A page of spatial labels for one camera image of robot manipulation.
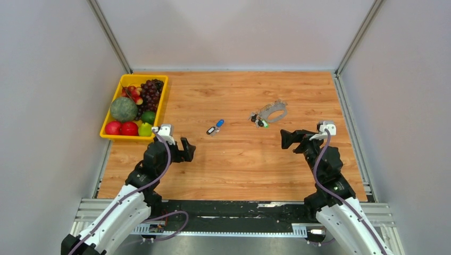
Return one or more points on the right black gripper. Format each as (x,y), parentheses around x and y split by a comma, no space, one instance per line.
(301,136)

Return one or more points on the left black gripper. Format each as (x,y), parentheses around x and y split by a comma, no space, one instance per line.
(186,155)

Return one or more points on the silver carabiner keyring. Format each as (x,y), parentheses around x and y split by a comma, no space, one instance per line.
(271,108)

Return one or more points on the black key tag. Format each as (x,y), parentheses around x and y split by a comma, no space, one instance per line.
(213,131)

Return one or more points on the blue key tag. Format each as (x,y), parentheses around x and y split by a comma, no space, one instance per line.
(219,123)

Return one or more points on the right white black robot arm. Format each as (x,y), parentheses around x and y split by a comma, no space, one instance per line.
(334,204)

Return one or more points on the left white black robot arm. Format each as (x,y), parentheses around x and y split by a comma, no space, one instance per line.
(134,203)

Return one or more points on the green lime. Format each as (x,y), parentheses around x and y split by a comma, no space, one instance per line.
(148,117)

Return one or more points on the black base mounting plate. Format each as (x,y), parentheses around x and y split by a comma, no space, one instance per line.
(215,216)

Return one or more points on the right red apple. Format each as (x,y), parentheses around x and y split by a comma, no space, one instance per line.
(129,129)

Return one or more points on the red apple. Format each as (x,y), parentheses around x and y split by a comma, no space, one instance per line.
(113,128)
(129,129)

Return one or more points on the dark purple grape bunch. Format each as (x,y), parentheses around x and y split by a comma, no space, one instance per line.
(149,97)

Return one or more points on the left red apple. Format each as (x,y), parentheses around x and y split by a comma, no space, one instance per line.
(113,128)

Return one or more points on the green melon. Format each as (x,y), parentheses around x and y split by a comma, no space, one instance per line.
(123,109)

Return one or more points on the yellow plastic fruit tray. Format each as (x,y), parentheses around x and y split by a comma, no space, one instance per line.
(136,80)

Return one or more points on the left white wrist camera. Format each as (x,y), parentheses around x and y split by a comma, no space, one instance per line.
(164,133)

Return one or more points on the aluminium frame rail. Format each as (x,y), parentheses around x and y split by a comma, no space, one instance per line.
(378,214)

